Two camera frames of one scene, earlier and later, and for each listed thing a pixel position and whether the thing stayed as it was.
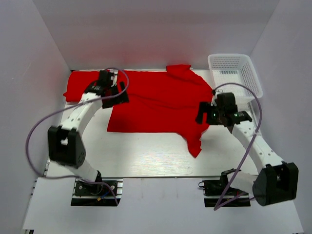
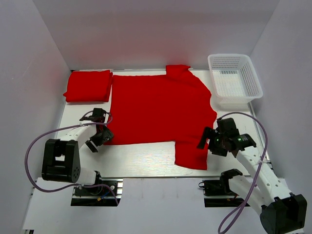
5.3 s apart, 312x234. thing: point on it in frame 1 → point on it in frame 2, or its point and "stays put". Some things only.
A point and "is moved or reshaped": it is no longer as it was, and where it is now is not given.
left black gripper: (120, 99) → (107, 135)
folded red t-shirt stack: (77, 81) stays put
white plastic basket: (234, 73) stays put
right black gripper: (203, 107) → (209, 132)
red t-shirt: (163, 101) is moved or reshaped
